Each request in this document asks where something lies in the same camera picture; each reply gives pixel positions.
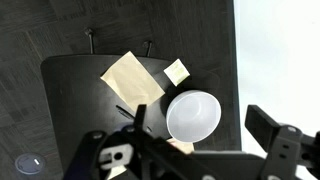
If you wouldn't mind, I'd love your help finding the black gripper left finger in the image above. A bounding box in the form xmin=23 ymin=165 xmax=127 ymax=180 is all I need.
xmin=133 ymin=104 xmax=201 ymax=180

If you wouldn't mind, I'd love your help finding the black pen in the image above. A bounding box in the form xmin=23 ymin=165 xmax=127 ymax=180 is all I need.
xmin=115 ymin=104 xmax=136 ymax=120

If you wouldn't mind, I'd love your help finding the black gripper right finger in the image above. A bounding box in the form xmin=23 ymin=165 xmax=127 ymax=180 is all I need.
xmin=244 ymin=104 xmax=320 ymax=180

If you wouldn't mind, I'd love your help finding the grey bowl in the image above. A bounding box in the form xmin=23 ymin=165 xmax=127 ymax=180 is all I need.
xmin=165 ymin=89 xmax=222 ymax=144

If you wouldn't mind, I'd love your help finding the black round table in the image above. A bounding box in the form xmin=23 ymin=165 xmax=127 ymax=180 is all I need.
xmin=40 ymin=27 xmax=223 ymax=180

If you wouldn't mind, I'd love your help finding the tan cloth sheet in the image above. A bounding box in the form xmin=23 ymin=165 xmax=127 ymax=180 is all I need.
xmin=99 ymin=50 xmax=166 ymax=114
xmin=166 ymin=138 xmax=195 ymax=155

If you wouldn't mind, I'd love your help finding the round floor outlet cover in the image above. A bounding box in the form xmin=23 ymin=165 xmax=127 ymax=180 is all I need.
xmin=14 ymin=152 xmax=47 ymax=176

